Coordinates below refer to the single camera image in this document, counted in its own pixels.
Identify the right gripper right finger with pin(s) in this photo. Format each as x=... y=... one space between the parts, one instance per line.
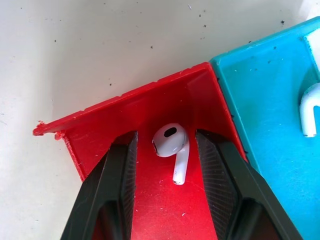
x=237 y=200

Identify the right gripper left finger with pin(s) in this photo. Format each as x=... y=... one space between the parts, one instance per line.
x=105 y=195

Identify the red plastic tray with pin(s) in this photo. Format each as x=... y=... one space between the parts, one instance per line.
x=162 y=212

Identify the white earbud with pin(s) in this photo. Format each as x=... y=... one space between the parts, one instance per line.
x=170 y=143
x=306 y=115

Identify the teal plastic tray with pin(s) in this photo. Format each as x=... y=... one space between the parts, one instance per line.
x=270 y=112

